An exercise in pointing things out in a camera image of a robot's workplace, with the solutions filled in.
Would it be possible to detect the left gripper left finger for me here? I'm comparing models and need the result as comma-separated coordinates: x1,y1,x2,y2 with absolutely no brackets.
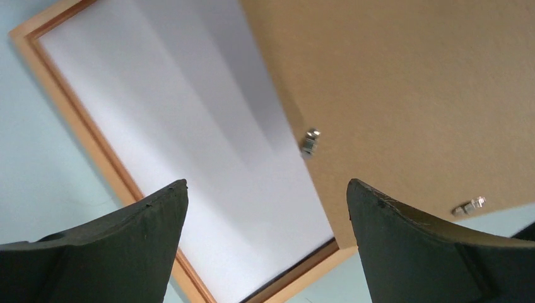
1,180,188,302

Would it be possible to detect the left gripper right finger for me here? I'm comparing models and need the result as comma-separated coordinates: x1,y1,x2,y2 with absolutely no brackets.
346,179,534,302

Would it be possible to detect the wooden picture frame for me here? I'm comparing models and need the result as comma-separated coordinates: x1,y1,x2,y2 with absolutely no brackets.
9,1,358,302

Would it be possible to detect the brown backing board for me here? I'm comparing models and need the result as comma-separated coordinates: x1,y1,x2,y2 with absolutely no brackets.
241,1,534,249

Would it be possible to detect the sunset photo print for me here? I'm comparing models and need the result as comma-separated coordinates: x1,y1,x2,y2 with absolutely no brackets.
40,1,333,302

